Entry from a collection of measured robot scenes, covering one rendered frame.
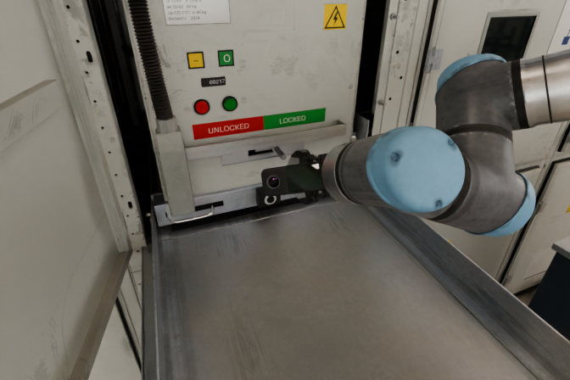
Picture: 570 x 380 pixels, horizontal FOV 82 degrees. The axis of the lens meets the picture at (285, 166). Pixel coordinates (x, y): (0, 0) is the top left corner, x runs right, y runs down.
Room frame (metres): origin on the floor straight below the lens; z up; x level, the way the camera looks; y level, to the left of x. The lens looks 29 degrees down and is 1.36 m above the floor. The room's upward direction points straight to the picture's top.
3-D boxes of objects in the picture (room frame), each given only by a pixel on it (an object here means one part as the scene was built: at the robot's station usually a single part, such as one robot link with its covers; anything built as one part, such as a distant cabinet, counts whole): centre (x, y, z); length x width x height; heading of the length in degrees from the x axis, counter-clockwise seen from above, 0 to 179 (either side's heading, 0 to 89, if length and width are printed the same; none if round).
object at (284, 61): (0.71, 0.05, 1.15); 0.48 x 0.01 x 0.48; 111
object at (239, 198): (0.73, 0.05, 0.89); 0.54 x 0.05 x 0.06; 111
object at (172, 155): (0.57, 0.22, 1.04); 0.08 x 0.05 x 0.17; 21
